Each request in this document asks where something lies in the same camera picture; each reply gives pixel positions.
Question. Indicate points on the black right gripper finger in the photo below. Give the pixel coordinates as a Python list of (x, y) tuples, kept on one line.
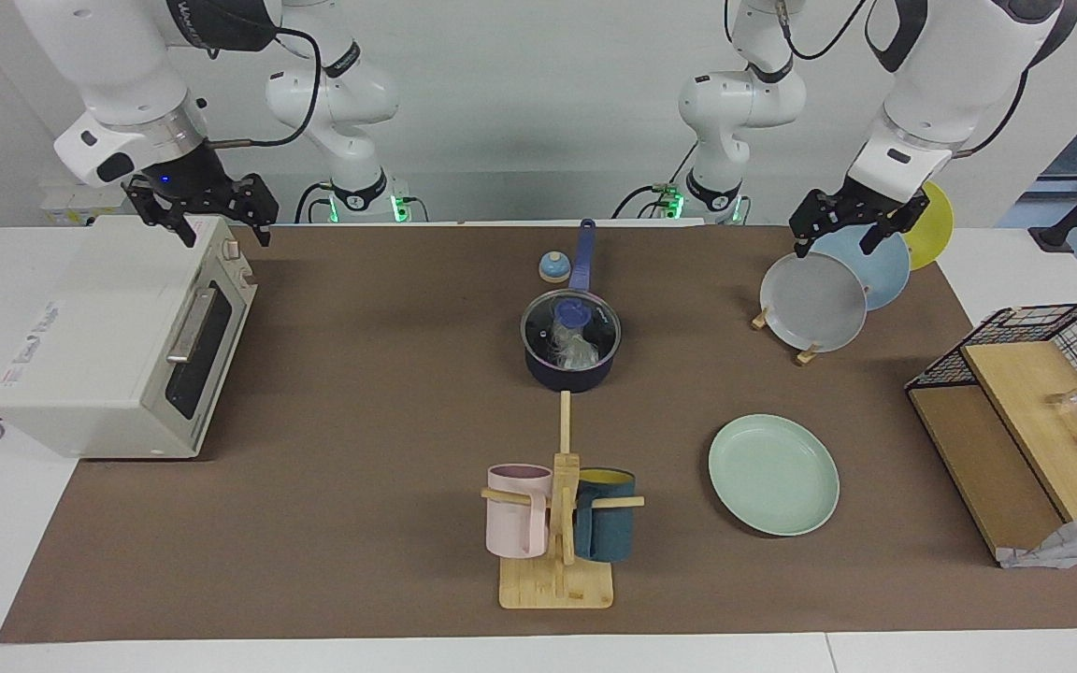
[(160, 207), (256, 201)]

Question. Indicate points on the mint green plate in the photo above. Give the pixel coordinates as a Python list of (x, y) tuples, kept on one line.
[(772, 477)]

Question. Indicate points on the dark blue saucepan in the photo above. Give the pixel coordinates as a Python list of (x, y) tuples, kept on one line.
[(568, 379)]

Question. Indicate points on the wooden plate rack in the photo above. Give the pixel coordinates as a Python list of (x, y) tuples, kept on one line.
[(807, 355)]

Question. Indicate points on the glass lid with blue knob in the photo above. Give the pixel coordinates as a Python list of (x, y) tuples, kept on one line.
[(538, 327)]

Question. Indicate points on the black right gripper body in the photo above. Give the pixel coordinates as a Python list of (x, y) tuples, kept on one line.
[(194, 182)]

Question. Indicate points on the light bamboo shelf board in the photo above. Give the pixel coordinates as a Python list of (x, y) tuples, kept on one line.
[(1025, 402)]

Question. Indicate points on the pink mug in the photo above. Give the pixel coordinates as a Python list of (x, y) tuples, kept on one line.
[(515, 523)]

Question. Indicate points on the light blue plate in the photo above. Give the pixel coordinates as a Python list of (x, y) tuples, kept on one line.
[(880, 266)]

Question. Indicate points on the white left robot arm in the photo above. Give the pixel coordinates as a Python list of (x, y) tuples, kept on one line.
[(940, 75)]

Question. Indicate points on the clear plastic bag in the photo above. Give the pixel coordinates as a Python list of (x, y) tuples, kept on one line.
[(578, 350)]

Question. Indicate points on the wooden mug tree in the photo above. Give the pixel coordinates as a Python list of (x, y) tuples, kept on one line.
[(557, 584)]

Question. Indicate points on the white power strip box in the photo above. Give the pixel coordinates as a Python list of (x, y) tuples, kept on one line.
[(62, 201)]

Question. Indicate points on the brown table mat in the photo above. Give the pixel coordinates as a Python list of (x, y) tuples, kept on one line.
[(361, 523)]

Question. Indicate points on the dark teal mug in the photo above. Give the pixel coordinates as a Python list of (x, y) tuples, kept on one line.
[(609, 533)]

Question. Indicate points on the grey plate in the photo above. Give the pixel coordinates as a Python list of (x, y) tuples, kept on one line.
[(810, 304)]

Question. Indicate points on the white toaster oven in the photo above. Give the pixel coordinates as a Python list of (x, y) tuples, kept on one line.
[(99, 327)]

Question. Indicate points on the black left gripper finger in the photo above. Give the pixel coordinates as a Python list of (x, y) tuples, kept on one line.
[(898, 224), (814, 215)]

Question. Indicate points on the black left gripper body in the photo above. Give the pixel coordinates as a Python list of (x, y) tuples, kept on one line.
[(868, 204)]

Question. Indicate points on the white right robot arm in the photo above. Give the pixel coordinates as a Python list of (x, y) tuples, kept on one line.
[(108, 56)]

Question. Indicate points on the yellow plate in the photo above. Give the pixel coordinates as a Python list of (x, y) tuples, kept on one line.
[(933, 234)]

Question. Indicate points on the brown wooden shelf board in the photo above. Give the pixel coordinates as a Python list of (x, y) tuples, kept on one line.
[(987, 467)]

